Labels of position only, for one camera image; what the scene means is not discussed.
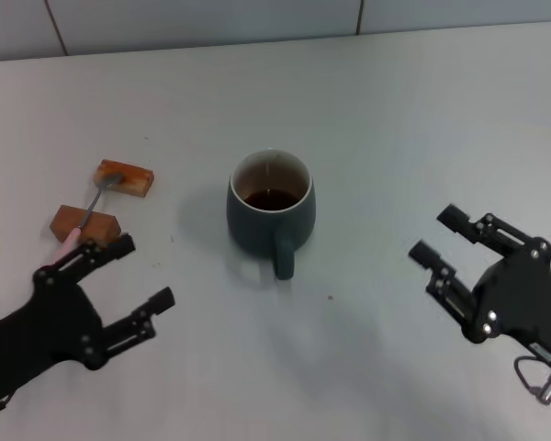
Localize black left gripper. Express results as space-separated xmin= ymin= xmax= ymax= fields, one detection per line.
xmin=0 ymin=232 xmax=177 ymax=417

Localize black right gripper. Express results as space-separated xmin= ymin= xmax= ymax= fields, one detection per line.
xmin=408 ymin=203 xmax=551 ymax=369

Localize pink handled metal spoon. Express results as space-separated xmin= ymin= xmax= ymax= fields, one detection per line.
xmin=52 ymin=173 xmax=125 ymax=266

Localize grey ceramic cup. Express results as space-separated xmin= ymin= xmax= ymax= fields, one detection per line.
xmin=225 ymin=147 xmax=316 ymax=281

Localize brown wooden block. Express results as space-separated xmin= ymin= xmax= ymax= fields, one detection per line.
xmin=49 ymin=204 xmax=122 ymax=250

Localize light grooved wooden block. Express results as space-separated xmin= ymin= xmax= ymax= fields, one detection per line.
xmin=93 ymin=158 xmax=156 ymax=199

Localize dark coffee liquid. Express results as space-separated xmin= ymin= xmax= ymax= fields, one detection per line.
xmin=242 ymin=187 xmax=302 ymax=211

